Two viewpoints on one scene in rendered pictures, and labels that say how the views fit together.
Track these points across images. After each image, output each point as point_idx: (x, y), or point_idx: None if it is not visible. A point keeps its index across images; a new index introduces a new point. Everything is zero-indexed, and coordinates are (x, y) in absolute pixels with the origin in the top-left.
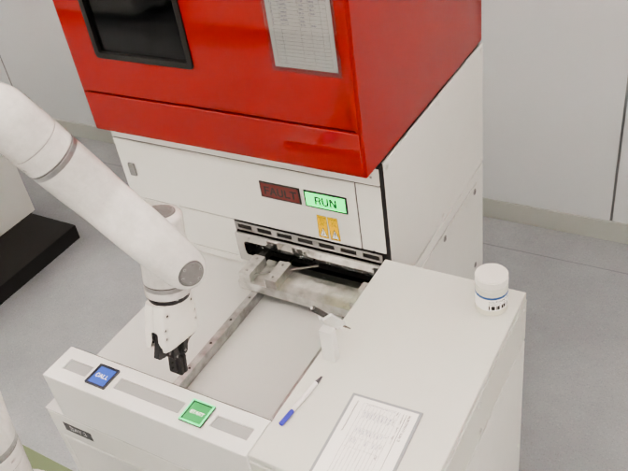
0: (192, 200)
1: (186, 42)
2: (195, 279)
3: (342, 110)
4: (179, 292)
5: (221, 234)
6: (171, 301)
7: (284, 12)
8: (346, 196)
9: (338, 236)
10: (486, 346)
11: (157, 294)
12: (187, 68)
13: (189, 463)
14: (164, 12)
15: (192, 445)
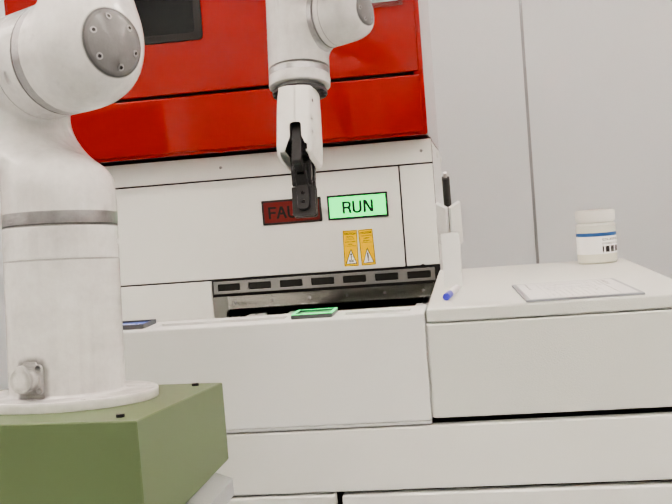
0: (146, 268)
1: (199, 3)
2: (369, 18)
3: (399, 47)
4: (326, 71)
5: (186, 315)
6: (318, 78)
7: None
8: (386, 189)
9: (373, 257)
10: (625, 266)
11: (302, 66)
12: (193, 38)
13: (302, 405)
14: None
15: (321, 347)
